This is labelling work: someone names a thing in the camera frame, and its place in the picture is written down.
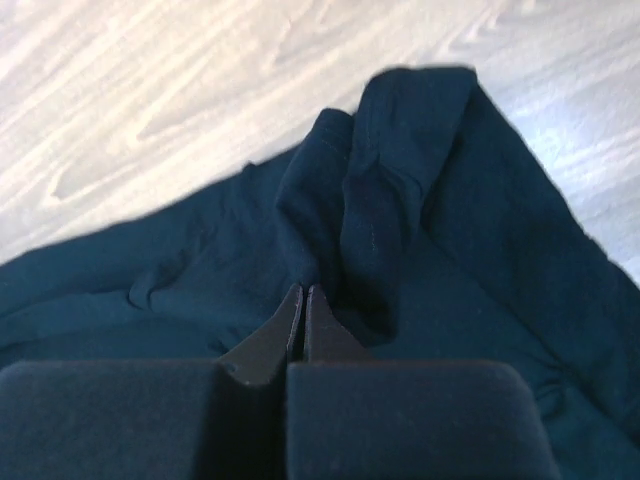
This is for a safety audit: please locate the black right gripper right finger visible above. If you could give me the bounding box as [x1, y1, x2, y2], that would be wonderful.
[285, 286, 560, 479]

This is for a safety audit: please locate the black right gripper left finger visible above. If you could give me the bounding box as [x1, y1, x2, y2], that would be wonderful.
[1, 286, 304, 479]

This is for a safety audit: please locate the black t shirt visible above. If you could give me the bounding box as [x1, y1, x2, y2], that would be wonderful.
[1, 67, 639, 479]

